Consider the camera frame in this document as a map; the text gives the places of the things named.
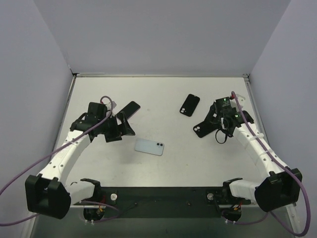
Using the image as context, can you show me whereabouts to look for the silver white smartphone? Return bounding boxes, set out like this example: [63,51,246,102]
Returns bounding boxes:
[134,138,164,156]

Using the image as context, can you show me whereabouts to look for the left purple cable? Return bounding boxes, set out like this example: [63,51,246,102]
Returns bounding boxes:
[0,95,122,227]

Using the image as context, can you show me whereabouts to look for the purple smartphone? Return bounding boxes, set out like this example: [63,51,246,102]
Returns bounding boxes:
[119,101,141,119]

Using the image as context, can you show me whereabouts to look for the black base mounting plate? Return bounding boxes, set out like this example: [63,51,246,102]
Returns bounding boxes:
[82,187,251,222]

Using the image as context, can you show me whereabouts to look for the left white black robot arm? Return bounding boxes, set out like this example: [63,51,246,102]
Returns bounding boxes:
[25,102,135,219]

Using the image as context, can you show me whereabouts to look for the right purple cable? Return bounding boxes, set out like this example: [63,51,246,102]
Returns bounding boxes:
[230,91,312,236]

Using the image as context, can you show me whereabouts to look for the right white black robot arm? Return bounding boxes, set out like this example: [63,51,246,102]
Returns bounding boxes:
[205,97,302,212]

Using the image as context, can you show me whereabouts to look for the purple cable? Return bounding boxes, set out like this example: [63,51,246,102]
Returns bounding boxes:
[230,91,312,236]
[0,95,122,227]

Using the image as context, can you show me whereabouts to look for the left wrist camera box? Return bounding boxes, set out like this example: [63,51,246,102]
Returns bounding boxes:
[106,101,117,111]

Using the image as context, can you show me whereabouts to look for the black phone case with phone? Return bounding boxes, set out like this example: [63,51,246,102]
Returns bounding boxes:
[193,121,217,138]

